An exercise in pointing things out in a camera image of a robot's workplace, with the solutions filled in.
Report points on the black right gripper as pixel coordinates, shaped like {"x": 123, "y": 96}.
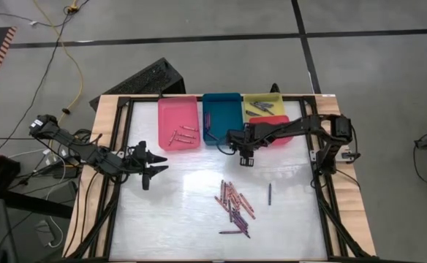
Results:
{"x": 242, "y": 142}

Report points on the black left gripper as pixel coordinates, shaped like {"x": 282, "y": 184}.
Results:
{"x": 138, "y": 164}

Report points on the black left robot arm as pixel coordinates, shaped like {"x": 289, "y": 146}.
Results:
{"x": 71, "y": 142}

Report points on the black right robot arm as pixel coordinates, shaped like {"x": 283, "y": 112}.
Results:
{"x": 301, "y": 126}

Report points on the red plastic bin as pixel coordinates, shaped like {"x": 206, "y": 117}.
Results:
{"x": 272, "y": 119}

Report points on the teal blue plastic bin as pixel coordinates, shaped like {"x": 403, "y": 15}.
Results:
{"x": 224, "y": 117}

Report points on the pink plastic bin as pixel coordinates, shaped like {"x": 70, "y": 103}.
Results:
{"x": 177, "y": 113}

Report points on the yellow plastic bin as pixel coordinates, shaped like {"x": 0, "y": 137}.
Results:
{"x": 248, "y": 98}

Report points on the power strip with adapters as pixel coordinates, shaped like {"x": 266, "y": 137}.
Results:
{"x": 65, "y": 170}

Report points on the grey power adapter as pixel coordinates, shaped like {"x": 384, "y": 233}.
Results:
{"x": 45, "y": 232}

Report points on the silver metal bracket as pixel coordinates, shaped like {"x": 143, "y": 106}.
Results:
{"x": 347, "y": 155}

